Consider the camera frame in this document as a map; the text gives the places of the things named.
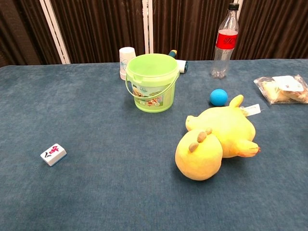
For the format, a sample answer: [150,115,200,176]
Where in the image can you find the blue foam ball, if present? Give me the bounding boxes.
[209,89,229,107]

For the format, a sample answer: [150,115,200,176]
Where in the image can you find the clear bag of snacks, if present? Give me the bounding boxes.
[253,74,308,105]

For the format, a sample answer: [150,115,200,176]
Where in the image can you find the white mahjong tile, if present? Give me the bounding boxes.
[40,143,67,167]

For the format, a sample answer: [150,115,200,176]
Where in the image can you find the white paper cup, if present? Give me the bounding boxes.
[119,46,137,81]

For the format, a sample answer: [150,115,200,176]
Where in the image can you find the clear bottle with red label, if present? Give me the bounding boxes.
[210,2,240,79]

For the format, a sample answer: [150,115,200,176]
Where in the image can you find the green plastic bucket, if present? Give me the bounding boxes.
[125,53,180,113]

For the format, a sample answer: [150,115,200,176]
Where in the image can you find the yellow plush duck toy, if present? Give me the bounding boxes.
[175,94,262,181]

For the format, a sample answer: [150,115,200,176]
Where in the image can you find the lint roller with teal handle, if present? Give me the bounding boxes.
[168,50,189,74]

